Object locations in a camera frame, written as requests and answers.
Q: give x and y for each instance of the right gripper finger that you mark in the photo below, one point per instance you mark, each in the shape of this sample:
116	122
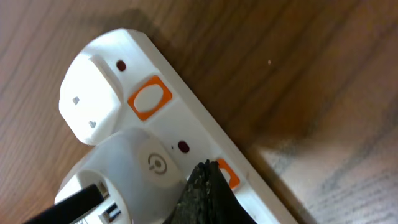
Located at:
208	199

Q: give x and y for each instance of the white power strip orange switches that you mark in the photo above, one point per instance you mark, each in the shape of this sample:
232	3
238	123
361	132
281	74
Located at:
120	80

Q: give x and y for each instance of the white USB charger plug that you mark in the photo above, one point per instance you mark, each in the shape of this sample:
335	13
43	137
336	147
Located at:
141	178

